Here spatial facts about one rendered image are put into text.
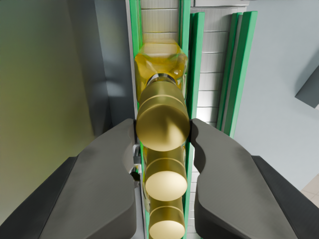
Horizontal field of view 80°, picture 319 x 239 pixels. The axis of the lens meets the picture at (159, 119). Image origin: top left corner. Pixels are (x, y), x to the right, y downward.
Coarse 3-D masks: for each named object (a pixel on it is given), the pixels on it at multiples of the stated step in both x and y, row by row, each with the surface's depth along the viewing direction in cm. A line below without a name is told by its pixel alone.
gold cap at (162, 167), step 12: (156, 156) 16; (168, 156) 16; (180, 156) 17; (156, 168) 15; (168, 168) 14; (180, 168) 15; (156, 180) 15; (168, 180) 15; (180, 180) 15; (156, 192) 15; (168, 192) 15; (180, 192) 15
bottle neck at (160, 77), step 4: (152, 76) 18; (156, 76) 17; (160, 76) 17; (164, 76) 17; (168, 76) 17; (148, 80) 18; (152, 80) 17; (156, 80) 16; (160, 80) 16; (164, 80) 16; (168, 80) 16; (172, 80) 17; (148, 84) 17; (176, 84) 18
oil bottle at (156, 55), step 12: (144, 48) 23; (156, 48) 23; (168, 48) 23; (180, 48) 23; (144, 60) 18; (156, 60) 18; (168, 60) 18; (180, 60) 18; (144, 72) 18; (156, 72) 18; (168, 72) 18; (180, 72) 18; (144, 84) 18; (180, 84) 19
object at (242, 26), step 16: (240, 16) 31; (256, 16) 27; (240, 32) 30; (240, 48) 30; (240, 64) 31; (224, 80) 38; (240, 80) 31; (224, 96) 38; (240, 96) 32; (224, 112) 40; (224, 128) 39
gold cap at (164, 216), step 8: (152, 200) 20; (176, 200) 19; (152, 208) 19; (160, 208) 18; (168, 208) 18; (176, 208) 18; (152, 216) 18; (160, 216) 17; (168, 216) 17; (176, 216) 17; (152, 224) 17; (160, 224) 17; (168, 224) 17; (176, 224) 17; (184, 224) 18; (152, 232) 18; (160, 232) 18; (168, 232) 18; (176, 232) 18; (184, 232) 18
